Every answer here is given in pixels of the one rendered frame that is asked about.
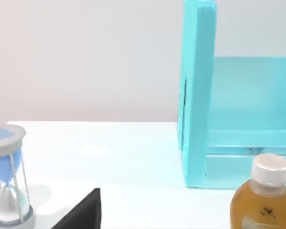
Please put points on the blue and white hourglass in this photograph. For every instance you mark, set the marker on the blue and white hourglass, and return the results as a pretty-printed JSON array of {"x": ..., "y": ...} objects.
[{"x": 8, "y": 176}]

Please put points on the amber bottle with white cap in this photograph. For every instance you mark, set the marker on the amber bottle with white cap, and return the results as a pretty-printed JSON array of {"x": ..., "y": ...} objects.
[{"x": 262, "y": 202}]

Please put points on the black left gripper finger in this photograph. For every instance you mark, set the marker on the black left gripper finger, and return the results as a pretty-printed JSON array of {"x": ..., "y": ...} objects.
[{"x": 88, "y": 212}]

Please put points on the light blue rack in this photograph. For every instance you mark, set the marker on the light blue rack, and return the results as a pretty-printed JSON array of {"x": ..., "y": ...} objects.
[{"x": 240, "y": 102}]

